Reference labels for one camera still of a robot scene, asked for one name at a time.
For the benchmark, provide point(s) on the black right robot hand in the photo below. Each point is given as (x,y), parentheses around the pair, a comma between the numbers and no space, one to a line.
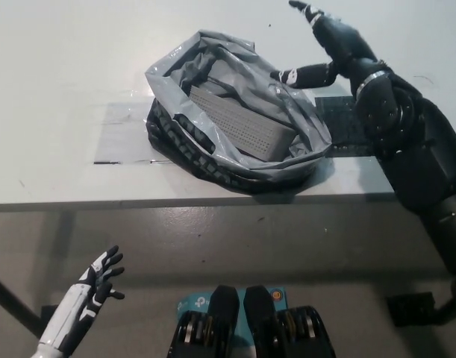
(339,41)

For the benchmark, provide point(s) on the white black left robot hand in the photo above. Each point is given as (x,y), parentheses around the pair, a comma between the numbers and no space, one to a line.
(74,309)

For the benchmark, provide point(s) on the grey perforated rectangular container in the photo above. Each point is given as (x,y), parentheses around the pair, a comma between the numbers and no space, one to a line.
(242,127)

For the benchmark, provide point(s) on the grey black plastic bag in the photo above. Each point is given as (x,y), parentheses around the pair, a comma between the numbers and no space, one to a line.
(227,171)

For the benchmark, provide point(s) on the black table leg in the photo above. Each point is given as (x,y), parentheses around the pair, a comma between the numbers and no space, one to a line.
(15,307)

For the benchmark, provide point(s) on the dark tape patch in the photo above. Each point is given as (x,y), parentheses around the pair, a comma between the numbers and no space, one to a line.
(339,127)

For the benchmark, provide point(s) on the teal router box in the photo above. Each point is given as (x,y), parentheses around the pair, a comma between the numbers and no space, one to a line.
(188,304)

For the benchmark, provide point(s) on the black left robot torso block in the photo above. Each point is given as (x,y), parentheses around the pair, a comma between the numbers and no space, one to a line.
(222,309)

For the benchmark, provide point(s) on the clear tape patch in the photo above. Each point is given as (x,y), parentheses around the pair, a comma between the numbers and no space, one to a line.
(119,138)

